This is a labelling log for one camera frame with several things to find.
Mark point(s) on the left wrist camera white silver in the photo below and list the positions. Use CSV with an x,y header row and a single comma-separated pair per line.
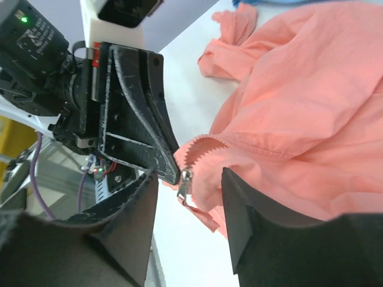
x,y
116,21

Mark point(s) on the salmon pink hooded jacket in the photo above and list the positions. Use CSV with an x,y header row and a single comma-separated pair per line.
x,y
304,125

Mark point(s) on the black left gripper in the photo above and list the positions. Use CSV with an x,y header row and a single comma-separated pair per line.
x,y
122,112

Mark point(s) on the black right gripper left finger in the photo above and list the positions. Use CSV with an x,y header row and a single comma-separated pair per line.
x,y
105,245

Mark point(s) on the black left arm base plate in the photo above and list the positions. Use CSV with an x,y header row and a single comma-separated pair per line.
x,y
119,176

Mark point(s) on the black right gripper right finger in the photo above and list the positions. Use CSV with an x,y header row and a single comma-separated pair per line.
x,y
272,245

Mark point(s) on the silver metal zipper pull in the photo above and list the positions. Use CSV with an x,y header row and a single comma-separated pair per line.
x,y
184,185

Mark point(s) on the grey slotted cable duct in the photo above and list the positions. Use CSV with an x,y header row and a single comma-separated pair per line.
x,y
101,190

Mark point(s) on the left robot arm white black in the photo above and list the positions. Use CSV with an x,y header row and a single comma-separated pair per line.
x,y
38,71

